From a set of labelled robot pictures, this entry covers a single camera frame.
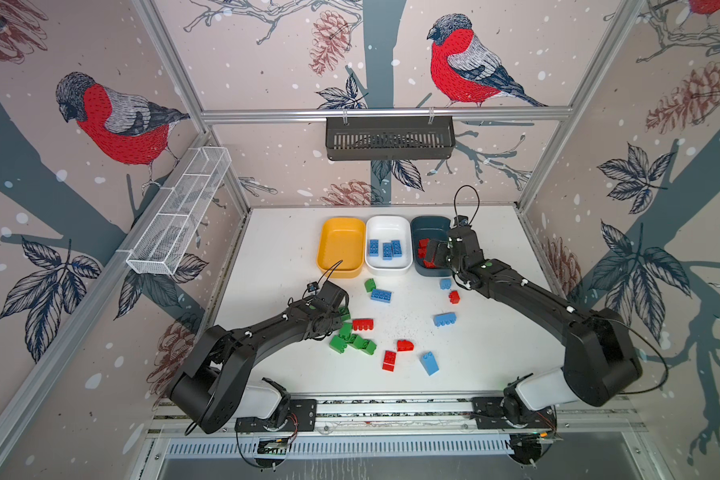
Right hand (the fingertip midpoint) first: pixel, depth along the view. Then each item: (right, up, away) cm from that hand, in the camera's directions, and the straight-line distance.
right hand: (438, 248), depth 89 cm
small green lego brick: (-21, -13, +8) cm, 25 cm away
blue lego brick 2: (-11, -1, +16) cm, 19 cm away
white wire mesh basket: (-72, +4, -16) cm, 74 cm away
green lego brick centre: (-28, -25, -2) cm, 37 cm away
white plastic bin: (-14, +6, +22) cm, 27 cm away
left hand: (-32, -23, 0) cm, 39 cm away
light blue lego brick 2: (+2, -21, 0) cm, 21 cm away
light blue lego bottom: (-4, -32, -8) cm, 33 cm away
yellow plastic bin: (-31, -1, +19) cm, 37 cm away
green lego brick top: (-28, -20, -1) cm, 35 cm away
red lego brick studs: (-23, -23, -1) cm, 32 cm away
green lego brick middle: (-25, -27, -4) cm, 37 cm away
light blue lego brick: (-15, -2, +15) cm, 21 cm away
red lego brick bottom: (-15, -31, -7) cm, 35 cm away
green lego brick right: (-21, -28, -6) cm, 35 cm away
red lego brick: (+6, -16, +4) cm, 18 cm away
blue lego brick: (-19, -1, +17) cm, 26 cm away
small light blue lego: (+4, -12, +5) cm, 14 cm away
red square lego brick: (-6, +1, -5) cm, 8 cm away
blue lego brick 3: (-17, -16, +6) cm, 24 cm away
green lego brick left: (-30, -27, -5) cm, 41 cm away
